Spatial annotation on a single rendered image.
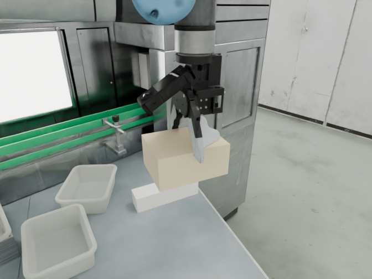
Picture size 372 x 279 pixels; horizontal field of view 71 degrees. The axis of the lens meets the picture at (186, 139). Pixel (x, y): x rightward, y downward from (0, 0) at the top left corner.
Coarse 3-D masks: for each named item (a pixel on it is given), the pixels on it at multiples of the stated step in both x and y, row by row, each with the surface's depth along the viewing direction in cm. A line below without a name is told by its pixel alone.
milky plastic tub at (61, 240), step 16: (64, 208) 82; (80, 208) 82; (32, 224) 78; (48, 224) 80; (64, 224) 83; (80, 224) 85; (32, 240) 77; (48, 240) 79; (64, 240) 79; (80, 240) 79; (32, 256) 71; (48, 256) 74; (64, 256) 74; (80, 256) 66; (32, 272) 65; (48, 272) 62; (64, 272) 66; (80, 272) 69
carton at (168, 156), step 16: (176, 128) 62; (144, 144) 57; (160, 144) 54; (176, 144) 54; (224, 144) 54; (144, 160) 60; (160, 160) 49; (176, 160) 51; (192, 160) 52; (208, 160) 54; (224, 160) 56; (160, 176) 51; (176, 176) 52; (192, 176) 54; (208, 176) 56
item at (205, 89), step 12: (180, 60) 47; (192, 60) 46; (204, 60) 47; (216, 60) 50; (192, 72) 49; (204, 72) 50; (216, 72) 51; (192, 84) 50; (204, 84) 51; (216, 84) 52; (180, 96) 51; (192, 96) 49; (204, 96) 50; (180, 108) 53; (204, 108) 53; (216, 108) 52
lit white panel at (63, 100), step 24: (0, 48) 92; (24, 48) 97; (48, 48) 102; (0, 72) 94; (24, 72) 99; (48, 72) 105; (0, 96) 97; (24, 96) 102; (48, 96) 108; (0, 120) 99
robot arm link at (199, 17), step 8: (200, 0) 42; (208, 0) 42; (216, 0) 45; (192, 8) 42; (200, 8) 43; (208, 8) 43; (192, 16) 43; (200, 16) 43; (208, 16) 44; (176, 24) 45; (184, 24) 44; (192, 24) 44; (200, 24) 44; (208, 24) 44
